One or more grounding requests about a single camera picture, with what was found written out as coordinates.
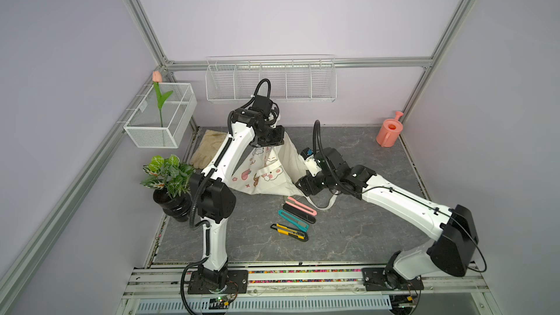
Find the white wire basket left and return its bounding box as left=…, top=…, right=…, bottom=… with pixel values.
left=123, top=83, right=197, bottom=149

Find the yellow black utility knife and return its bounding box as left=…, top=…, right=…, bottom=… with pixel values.
left=270, top=224, right=309, bottom=242

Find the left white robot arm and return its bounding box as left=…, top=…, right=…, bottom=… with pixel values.
left=190, top=78, right=284, bottom=290

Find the white cartoon tote bag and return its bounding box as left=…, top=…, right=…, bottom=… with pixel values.
left=228, top=134, right=312, bottom=203

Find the teal utility knife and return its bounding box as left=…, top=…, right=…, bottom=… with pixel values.
left=278, top=209, right=309, bottom=232

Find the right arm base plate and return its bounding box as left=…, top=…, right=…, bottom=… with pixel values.
left=362, top=267, right=424, bottom=292

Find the pink artificial tulip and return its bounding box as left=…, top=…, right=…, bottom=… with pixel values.
left=152, top=71, right=173, bottom=127

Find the white wire wall shelf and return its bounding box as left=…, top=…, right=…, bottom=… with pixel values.
left=206, top=55, right=338, bottom=102

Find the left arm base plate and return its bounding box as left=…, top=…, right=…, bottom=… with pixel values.
left=187, top=268, right=249, bottom=295

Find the pink utility knife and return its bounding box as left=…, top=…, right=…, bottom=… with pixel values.
left=286, top=196, right=317, bottom=217

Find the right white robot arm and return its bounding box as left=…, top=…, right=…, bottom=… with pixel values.
left=296, top=120, right=480, bottom=291

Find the beige folded cloth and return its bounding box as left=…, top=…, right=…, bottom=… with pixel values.
left=189, top=130, right=228, bottom=169

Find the green potted plant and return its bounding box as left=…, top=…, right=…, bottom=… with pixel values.
left=141, top=155, right=195, bottom=223

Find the pink watering can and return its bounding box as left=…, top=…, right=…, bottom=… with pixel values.
left=376, top=111, right=403, bottom=147

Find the white vented cable tray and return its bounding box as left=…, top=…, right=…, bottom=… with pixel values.
left=135, top=295, right=393, bottom=314

